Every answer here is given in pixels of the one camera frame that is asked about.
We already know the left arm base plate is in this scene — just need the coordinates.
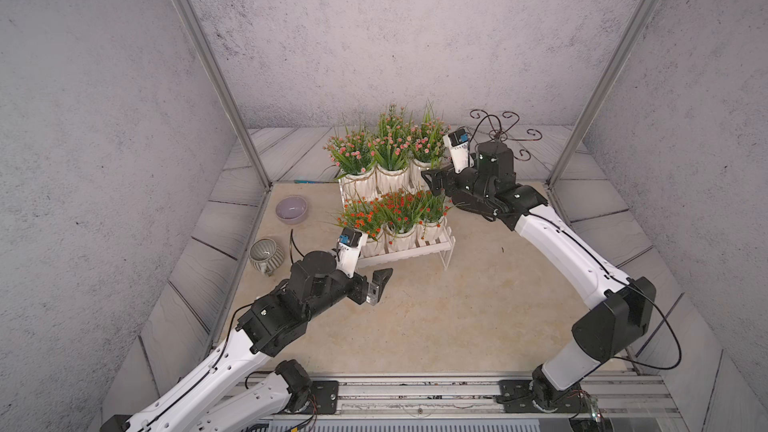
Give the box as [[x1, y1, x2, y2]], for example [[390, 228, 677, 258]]
[[281, 380, 340, 415]]

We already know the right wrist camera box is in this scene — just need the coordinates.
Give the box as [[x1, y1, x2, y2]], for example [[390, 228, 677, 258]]
[[443, 127, 474, 173]]

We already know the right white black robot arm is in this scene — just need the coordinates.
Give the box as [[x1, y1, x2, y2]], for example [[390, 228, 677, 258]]
[[421, 136, 661, 413]]

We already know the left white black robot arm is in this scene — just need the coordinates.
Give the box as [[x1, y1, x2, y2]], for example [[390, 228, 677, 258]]
[[100, 251, 393, 431]]

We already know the striped grey ceramic mug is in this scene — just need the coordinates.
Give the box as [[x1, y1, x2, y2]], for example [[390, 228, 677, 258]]
[[249, 237, 285, 276]]

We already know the white wooden slatted rack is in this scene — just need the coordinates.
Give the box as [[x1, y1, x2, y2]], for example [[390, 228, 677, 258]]
[[336, 189, 456, 267]]

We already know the aluminium front rail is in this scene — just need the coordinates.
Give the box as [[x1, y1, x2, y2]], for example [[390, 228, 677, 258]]
[[306, 371, 687, 431]]

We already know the orange flower potted plant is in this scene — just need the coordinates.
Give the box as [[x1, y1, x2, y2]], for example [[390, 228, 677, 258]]
[[336, 199, 386, 258]]

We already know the pink flower potted plant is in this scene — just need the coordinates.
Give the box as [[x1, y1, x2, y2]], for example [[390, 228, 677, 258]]
[[325, 127, 377, 202], [372, 104, 412, 195], [409, 101, 449, 191]]

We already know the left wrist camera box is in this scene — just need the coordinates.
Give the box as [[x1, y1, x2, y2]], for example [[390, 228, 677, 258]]
[[336, 227, 368, 278]]

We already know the pink flower potted plant front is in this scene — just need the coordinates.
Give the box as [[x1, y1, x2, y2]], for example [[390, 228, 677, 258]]
[[372, 104, 412, 195]]

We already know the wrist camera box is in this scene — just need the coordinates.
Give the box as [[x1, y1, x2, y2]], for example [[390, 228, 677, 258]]
[[336, 227, 368, 278], [443, 127, 474, 173]]

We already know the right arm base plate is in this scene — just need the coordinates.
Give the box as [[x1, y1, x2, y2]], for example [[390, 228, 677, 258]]
[[493, 379, 591, 415]]

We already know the purple ceramic bowl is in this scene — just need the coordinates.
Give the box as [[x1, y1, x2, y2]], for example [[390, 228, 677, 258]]
[[275, 195, 310, 225]]

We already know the pink flower potted plant back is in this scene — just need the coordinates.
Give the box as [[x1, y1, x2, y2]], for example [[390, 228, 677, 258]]
[[409, 101, 449, 191]]

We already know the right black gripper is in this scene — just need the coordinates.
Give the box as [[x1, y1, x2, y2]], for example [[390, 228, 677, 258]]
[[422, 156, 497, 206]]

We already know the red flower potted plant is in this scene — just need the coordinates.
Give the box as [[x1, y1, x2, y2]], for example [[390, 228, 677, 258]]
[[417, 191, 450, 243]]

